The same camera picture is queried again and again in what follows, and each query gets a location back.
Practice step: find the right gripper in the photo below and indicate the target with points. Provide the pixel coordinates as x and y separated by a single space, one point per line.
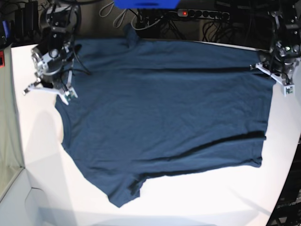
53 75

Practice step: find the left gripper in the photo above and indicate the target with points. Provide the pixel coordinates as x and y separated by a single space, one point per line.
283 66

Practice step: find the dark blue t-shirt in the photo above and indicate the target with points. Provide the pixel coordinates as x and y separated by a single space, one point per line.
154 108

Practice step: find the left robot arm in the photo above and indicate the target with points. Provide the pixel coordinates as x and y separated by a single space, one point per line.
285 47

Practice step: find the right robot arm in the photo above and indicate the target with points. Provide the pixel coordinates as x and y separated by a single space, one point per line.
53 57

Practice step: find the red box at edge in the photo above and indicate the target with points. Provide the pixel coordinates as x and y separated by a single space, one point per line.
2 59

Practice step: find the green cloth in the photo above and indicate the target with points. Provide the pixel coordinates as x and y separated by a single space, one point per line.
11 157

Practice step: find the blue plastic box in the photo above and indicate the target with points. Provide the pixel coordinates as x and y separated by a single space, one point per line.
148 4

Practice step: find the black power strip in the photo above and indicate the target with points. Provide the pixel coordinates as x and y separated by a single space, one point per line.
203 14

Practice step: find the light grey storage bin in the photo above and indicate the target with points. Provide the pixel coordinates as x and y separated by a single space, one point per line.
21 204

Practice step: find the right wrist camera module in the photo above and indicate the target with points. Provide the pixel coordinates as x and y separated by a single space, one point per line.
56 91

